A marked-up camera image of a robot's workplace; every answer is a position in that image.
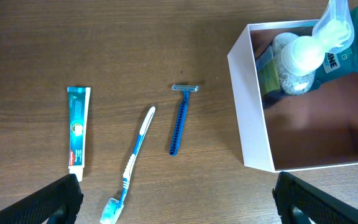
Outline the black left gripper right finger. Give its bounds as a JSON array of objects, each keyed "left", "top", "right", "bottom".
[{"left": 272, "top": 172, "right": 358, "bottom": 224}]

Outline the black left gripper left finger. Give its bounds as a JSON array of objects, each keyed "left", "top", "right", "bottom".
[{"left": 0, "top": 174, "right": 83, "bottom": 223}]

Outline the clear spray bottle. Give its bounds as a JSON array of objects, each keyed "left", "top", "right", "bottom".
[{"left": 258, "top": 0, "right": 354, "bottom": 95}]

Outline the blue mouthwash bottle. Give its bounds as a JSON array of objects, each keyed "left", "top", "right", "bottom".
[{"left": 310, "top": 6, "right": 358, "bottom": 91}]

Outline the blue white toothbrush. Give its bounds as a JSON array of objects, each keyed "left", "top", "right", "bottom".
[{"left": 100, "top": 106, "right": 156, "bottom": 224}]

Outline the white cardboard box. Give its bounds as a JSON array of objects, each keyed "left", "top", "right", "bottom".
[{"left": 227, "top": 20, "right": 358, "bottom": 172}]

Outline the teal toothpaste tube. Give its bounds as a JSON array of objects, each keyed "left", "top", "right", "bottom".
[{"left": 67, "top": 86, "right": 91, "bottom": 182}]

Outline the blue disposable razor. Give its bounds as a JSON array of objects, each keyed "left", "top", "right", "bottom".
[{"left": 169, "top": 85, "right": 199, "bottom": 156}]

